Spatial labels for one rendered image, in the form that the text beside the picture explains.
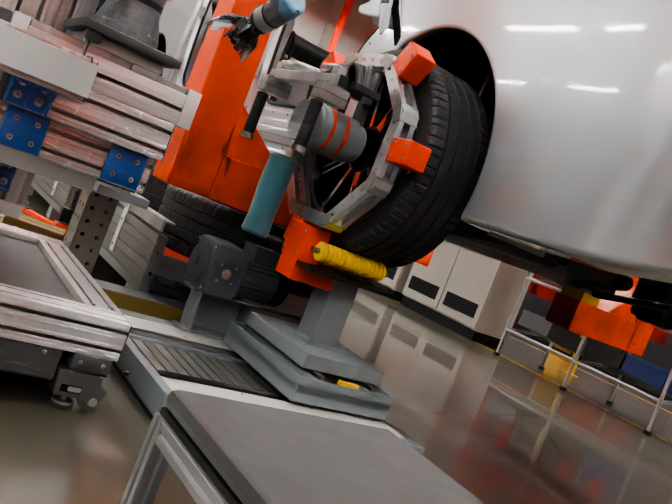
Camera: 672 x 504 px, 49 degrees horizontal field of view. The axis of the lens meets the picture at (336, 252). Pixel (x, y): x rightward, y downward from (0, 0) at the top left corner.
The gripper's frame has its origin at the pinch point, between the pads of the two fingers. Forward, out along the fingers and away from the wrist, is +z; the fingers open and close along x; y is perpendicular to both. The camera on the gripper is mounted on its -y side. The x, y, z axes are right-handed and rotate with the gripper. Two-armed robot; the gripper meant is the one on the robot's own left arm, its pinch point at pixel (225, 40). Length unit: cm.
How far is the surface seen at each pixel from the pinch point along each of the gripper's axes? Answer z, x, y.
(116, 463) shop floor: -34, 25, 127
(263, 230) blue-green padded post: 1, 44, 40
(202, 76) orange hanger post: 21.5, 6.6, -0.9
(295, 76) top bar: -21.3, 17.1, 7.6
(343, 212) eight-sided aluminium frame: -29, 49, 35
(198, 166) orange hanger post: 28.7, 25.4, 21.1
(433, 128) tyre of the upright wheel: -54, 46, 13
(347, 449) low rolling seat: -103, 19, 123
